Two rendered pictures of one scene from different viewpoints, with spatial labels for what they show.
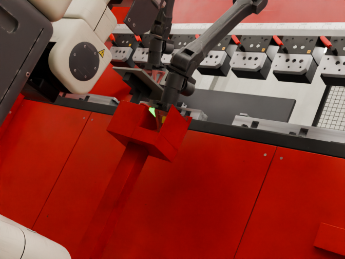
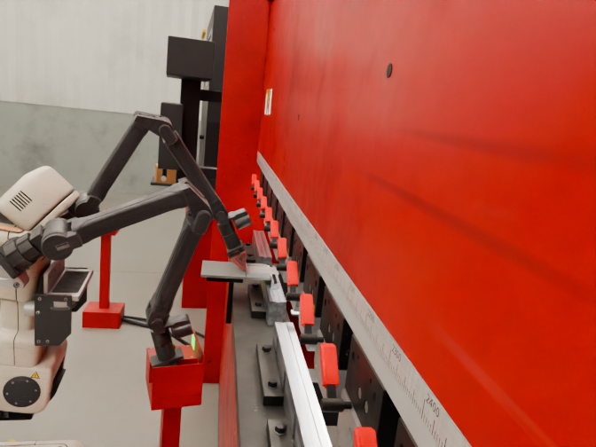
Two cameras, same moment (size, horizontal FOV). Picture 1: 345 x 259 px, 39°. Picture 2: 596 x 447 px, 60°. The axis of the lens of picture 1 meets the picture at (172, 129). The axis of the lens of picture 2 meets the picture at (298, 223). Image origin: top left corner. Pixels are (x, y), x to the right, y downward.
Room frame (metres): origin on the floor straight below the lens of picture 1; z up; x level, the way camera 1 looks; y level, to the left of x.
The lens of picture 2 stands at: (0.58, -1.17, 1.64)
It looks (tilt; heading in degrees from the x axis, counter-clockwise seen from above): 12 degrees down; 37
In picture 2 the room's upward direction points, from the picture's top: 6 degrees clockwise
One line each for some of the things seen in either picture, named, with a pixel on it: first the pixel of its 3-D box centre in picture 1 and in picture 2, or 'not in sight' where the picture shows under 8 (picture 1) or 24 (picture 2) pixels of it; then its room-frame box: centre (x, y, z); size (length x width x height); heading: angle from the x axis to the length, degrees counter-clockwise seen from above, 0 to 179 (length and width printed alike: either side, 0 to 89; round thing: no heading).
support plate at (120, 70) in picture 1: (145, 85); (235, 270); (1.99, 0.19, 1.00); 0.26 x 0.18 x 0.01; 137
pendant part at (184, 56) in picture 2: not in sight; (185, 117); (2.63, 1.31, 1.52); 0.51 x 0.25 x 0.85; 52
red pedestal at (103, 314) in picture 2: not in sight; (105, 267); (2.53, 1.96, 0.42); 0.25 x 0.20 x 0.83; 137
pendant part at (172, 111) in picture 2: not in sight; (169, 134); (2.53, 1.32, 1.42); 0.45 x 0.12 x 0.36; 52
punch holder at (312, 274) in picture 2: not in sight; (326, 302); (1.43, -0.62, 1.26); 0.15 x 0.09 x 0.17; 47
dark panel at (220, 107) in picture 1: (193, 123); not in sight; (2.63, -0.09, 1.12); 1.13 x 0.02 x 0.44; 47
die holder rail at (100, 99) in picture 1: (83, 103); (261, 251); (2.48, 0.49, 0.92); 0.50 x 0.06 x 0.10; 47
